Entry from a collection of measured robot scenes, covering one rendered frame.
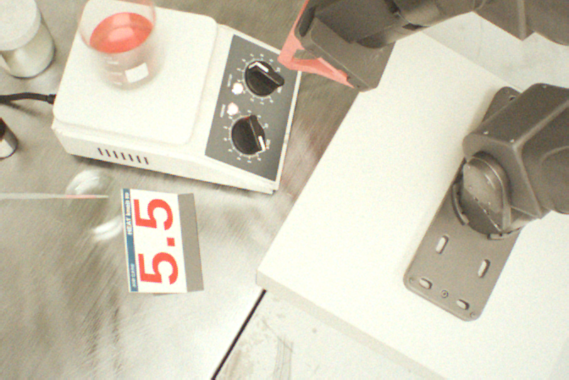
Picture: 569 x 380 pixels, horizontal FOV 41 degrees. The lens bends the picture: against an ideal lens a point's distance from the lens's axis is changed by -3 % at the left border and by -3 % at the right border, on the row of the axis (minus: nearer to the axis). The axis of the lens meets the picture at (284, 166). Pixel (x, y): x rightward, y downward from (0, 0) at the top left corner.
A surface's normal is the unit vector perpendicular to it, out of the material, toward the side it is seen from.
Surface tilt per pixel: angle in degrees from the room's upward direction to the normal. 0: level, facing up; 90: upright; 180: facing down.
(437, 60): 4
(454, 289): 4
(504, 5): 90
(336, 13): 84
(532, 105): 52
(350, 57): 31
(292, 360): 0
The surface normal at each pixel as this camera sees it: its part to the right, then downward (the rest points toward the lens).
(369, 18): -0.39, 0.84
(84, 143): -0.18, 0.94
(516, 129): -0.45, -0.79
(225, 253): 0.05, -0.30
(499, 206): 0.56, 0.55
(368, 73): 0.54, -0.14
